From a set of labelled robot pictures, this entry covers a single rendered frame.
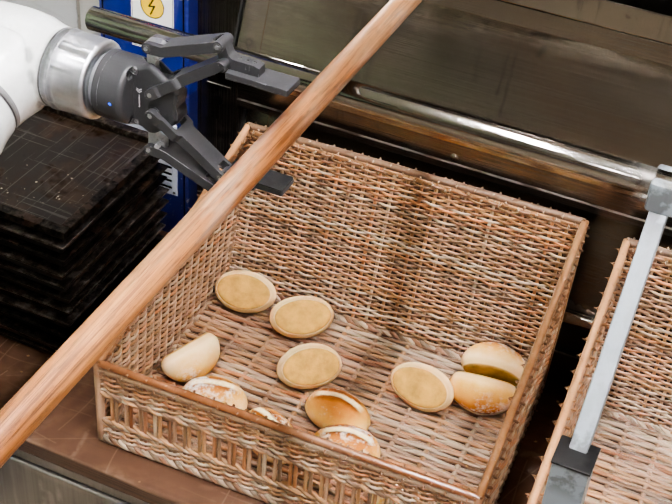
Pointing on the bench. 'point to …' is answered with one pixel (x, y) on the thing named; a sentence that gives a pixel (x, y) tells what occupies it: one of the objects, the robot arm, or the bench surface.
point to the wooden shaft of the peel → (186, 237)
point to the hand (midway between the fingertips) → (276, 134)
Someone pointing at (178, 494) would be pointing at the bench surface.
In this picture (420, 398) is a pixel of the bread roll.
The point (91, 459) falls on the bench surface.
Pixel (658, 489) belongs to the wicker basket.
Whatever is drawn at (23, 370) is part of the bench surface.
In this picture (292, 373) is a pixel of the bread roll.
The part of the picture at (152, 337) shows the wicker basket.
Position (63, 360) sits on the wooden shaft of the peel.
